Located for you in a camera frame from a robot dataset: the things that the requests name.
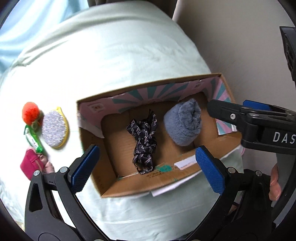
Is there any pink fabric scrunchie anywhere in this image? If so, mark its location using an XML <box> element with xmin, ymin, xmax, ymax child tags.
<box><xmin>37</xmin><ymin>154</ymin><xmax>55</xmax><ymax>174</ymax></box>

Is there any orange fluffy pompom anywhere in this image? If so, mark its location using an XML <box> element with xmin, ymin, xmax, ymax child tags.
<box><xmin>22</xmin><ymin>102</ymin><xmax>44</xmax><ymax>131</ymax></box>

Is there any pale green bed cover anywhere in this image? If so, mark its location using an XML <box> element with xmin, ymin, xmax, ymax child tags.
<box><xmin>1</xmin><ymin>1</ymin><xmax>218</xmax><ymax>240</ymax></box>

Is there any black patterned scarf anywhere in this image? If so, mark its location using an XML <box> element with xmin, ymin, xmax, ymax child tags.
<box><xmin>126</xmin><ymin>109</ymin><xmax>158</xmax><ymax>175</ymax></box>

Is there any open cardboard box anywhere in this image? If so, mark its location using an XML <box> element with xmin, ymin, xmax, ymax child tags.
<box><xmin>77</xmin><ymin>74</ymin><xmax>241</xmax><ymax>198</ymax></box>

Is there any magenta leather pouch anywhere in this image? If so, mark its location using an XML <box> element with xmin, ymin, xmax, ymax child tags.
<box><xmin>20</xmin><ymin>148</ymin><xmax>47</xmax><ymax>180</ymax></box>

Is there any light blue curtain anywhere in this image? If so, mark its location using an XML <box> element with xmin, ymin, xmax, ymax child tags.
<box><xmin>1</xmin><ymin>1</ymin><xmax>89</xmax><ymax>74</ymax></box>

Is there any brown curtain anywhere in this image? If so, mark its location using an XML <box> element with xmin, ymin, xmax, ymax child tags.
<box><xmin>87</xmin><ymin>0</ymin><xmax>178</xmax><ymax>18</ymax></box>

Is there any green wet wipes pack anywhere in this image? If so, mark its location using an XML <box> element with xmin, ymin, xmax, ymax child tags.
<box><xmin>23</xmin><ymin>125</ymin><xmax>44</xmax><ymax>154</ymax></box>

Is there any grey fluffy rolled towel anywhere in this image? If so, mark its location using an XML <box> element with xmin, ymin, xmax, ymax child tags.
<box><xmin>163</xmin><ymin>98</ymin><xmax>202</xmax><ymax>146</ymax></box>

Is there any silver yellow scrub sponge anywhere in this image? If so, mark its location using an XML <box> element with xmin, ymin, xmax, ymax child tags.
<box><xmin>42</xmin><ymin>107</ymin><xmax>69</xmax><ymax>149</ymax></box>

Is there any person's right hand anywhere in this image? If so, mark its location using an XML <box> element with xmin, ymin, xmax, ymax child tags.
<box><xmin>269</xmin><ymin>164</ymin><xmax>281</xmax><ymax>201</ymax></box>

